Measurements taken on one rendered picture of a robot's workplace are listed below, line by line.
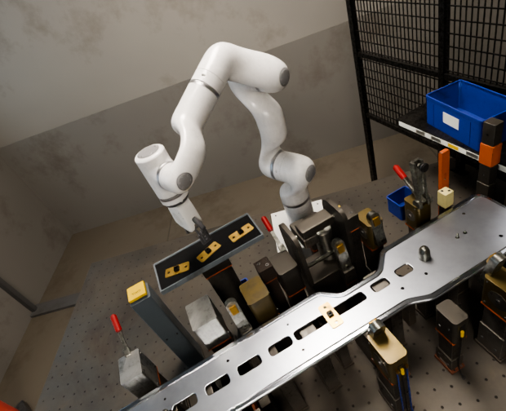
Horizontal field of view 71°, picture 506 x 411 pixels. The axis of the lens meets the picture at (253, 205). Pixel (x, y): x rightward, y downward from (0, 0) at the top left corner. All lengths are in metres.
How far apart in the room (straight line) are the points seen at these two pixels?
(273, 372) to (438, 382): 0.54
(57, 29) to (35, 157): 1.18
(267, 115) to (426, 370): 0.97
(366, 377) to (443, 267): 0.44
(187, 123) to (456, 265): 0.86
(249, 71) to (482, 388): 1.15
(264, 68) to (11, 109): 2.80
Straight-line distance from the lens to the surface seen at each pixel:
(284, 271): 1.14
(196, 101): 1.00
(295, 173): 1.32
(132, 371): 1.20
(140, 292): 1.22
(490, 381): 1.37
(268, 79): 1.10
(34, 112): 3.56
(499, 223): 1.32
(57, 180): 3.86
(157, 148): 0.96
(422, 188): 1.27
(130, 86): 3.19
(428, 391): 1.33
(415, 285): 1.15
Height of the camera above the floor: 1.94
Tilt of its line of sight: 38 degrees down
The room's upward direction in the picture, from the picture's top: 23 degrees counter-clockwise
